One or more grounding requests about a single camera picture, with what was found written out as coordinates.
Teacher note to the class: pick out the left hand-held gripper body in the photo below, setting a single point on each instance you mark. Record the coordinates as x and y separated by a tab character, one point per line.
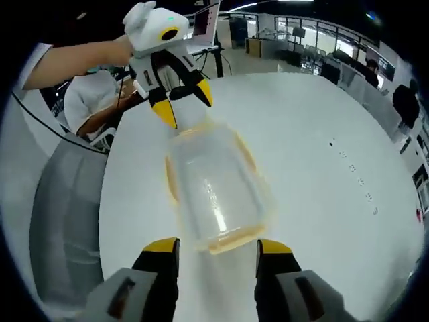
151	30

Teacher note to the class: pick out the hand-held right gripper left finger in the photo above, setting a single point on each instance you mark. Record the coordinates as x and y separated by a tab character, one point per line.
157	281

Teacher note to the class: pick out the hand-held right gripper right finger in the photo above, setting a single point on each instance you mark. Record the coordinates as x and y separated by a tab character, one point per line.
275	281

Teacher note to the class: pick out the clear plastic lidded container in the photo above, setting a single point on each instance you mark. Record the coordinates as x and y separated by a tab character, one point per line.
218	188

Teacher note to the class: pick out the white desk with black legs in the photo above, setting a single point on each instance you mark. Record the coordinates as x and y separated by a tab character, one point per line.
209	53

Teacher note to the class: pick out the open laptop with lit screen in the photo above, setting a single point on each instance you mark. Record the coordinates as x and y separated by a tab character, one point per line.
206	21

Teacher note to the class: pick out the wooden cabinet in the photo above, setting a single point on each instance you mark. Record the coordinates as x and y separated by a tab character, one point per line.
254	46

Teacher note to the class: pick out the white chair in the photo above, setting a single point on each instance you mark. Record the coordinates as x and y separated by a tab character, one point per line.
102	139

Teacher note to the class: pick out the grey mesh office chair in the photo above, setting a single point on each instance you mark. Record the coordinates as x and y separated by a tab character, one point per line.
67	218

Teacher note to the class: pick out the small red object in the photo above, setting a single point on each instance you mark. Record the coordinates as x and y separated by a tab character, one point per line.
418	215

